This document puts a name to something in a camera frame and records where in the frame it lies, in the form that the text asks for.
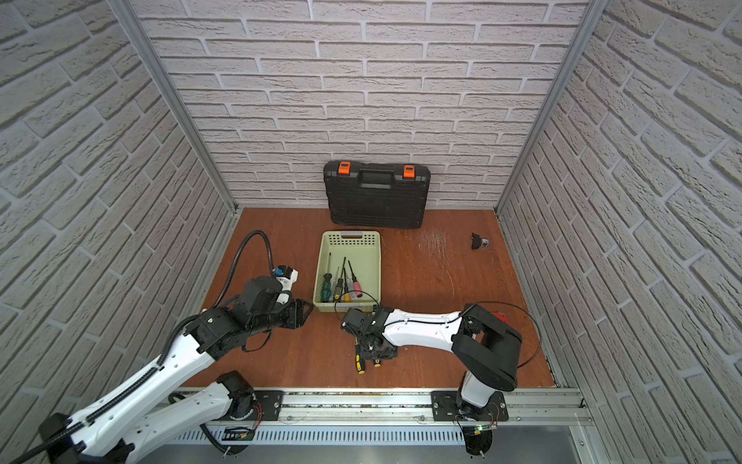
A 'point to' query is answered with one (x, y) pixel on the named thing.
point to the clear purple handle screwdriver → (350, 286)
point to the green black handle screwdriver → (326, 288)
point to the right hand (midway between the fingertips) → (377, 353)
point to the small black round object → (478, 243)
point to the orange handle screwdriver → (347, 294)
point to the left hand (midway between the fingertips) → (312, 302)
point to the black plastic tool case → (377, 195)
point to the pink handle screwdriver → (356, 285)
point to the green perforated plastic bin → (363, 249)
